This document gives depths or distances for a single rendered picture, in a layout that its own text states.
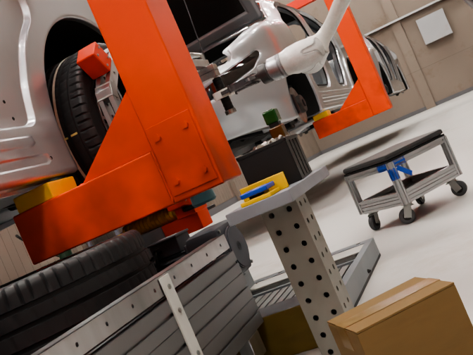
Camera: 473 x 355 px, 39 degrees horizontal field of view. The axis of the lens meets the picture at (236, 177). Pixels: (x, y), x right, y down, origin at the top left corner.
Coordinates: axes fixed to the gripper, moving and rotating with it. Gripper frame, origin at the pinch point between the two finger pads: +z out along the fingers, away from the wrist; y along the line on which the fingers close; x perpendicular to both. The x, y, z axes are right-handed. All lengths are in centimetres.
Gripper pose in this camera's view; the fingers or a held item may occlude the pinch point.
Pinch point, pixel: (223, 94)
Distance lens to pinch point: 257.8
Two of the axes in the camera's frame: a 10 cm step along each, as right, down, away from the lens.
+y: 3.2, -1.4, 9.4
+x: -4.0, -9.2, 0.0
